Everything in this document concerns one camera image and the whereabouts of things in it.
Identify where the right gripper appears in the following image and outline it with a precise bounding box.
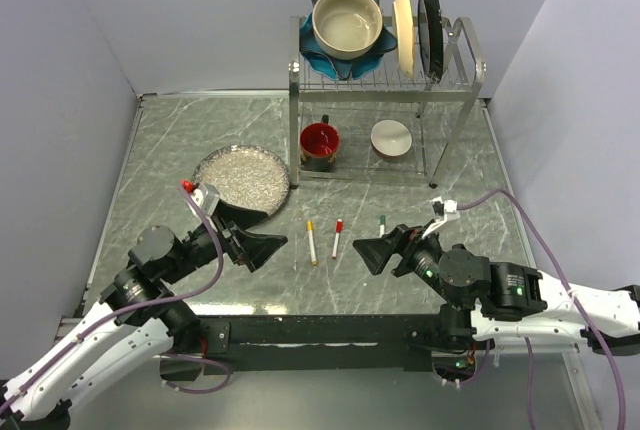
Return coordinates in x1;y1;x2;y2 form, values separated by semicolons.
350;219;465;309

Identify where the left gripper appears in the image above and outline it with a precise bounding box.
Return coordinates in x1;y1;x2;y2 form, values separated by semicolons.
164;198;287;283

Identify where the white pen red tip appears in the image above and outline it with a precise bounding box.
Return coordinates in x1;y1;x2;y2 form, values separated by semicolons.
331;232;341;260

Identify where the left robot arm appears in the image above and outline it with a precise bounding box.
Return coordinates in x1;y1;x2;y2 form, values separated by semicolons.
1;202;287;429

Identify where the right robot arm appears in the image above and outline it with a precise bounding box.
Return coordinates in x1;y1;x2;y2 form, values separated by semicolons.
353;225;639;356

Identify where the speckled ceramic plate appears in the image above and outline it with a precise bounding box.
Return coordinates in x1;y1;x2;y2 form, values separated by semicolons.
192;144;290;216

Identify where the black base bar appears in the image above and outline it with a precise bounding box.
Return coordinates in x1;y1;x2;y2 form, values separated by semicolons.
201;314;472;372

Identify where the small white bowl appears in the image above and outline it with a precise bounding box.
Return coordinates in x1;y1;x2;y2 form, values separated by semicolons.
370;120;413;160

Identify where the red and black mug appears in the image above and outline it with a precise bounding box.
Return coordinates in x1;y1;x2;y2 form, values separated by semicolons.
299;114;340;172

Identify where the steel dish rack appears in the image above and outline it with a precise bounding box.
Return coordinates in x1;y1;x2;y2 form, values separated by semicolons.
288;17;487;188

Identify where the blue flower-shaped bowl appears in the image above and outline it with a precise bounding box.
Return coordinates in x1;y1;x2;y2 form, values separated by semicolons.
299;0;397;80

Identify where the black plate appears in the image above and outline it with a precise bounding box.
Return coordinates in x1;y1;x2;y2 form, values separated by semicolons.
417;0;444;83

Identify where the beige ceramic bowl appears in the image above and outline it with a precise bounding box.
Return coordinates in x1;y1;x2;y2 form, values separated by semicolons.
311;0;384;60

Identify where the cream plate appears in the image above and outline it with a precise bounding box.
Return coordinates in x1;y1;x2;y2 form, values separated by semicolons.
392;0;415;81

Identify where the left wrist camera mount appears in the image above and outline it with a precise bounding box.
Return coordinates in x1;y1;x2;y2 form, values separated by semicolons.
181;180;220;216

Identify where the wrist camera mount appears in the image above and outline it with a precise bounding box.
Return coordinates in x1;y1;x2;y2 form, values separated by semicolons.
421;197;460;240
181;180;220;216

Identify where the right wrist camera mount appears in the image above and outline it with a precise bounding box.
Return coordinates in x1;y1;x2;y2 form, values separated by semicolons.
421;197;460;240

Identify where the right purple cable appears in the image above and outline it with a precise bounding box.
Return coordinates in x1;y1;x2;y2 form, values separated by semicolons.
457;188;629;430

